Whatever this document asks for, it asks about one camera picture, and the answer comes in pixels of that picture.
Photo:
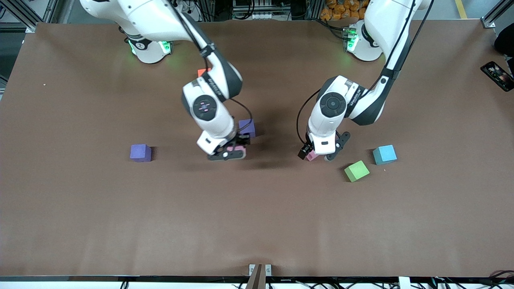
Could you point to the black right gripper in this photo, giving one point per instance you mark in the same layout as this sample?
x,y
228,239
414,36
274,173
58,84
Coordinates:
x,y
241,141

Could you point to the pink foam cube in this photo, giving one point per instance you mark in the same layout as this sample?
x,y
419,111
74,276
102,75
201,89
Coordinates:
x,y
313,157
237,151

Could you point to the purple foam cube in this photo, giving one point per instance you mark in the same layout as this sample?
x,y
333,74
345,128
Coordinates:
x,y
140,152
249,127

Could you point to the green foam cube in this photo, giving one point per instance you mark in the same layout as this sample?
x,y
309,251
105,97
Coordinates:
x,y
356,170

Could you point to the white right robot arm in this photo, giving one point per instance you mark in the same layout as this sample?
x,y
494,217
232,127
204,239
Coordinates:
x,y
144,16

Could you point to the brown table cover sheet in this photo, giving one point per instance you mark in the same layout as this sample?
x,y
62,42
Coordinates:
x,y
257,216

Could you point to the light blue foam cube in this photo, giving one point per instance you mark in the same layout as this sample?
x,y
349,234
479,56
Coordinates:
x,y
384,154

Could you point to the orange foam cube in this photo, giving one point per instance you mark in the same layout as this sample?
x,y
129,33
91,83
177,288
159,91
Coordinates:
x,y
202,72

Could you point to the metal equipment rack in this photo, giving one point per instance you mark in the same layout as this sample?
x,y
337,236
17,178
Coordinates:
x,y
257,10

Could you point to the brown pole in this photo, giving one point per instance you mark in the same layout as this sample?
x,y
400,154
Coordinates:
x,y
257,279

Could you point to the bag of orange items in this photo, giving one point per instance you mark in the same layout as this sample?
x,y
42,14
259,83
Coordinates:
x,y
337,10

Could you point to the black smartphone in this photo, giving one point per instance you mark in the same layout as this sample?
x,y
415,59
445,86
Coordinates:
x,y
498,76

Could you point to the black rounded object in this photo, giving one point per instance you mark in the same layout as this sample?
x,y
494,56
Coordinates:
x,y
506,45

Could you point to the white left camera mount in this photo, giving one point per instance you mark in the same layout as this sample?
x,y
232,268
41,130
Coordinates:
x,y
317,149

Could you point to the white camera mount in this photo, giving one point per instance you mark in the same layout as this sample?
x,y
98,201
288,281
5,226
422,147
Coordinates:
x,y
317,149
209,143

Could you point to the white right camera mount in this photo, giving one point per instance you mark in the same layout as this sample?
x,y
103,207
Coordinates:
x,y
209,143

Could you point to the small metal bracket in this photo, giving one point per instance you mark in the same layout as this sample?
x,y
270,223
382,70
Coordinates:
x,y
251,269

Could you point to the aluminium frame profile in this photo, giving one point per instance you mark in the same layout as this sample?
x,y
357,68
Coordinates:
x,y
16,18
492,18

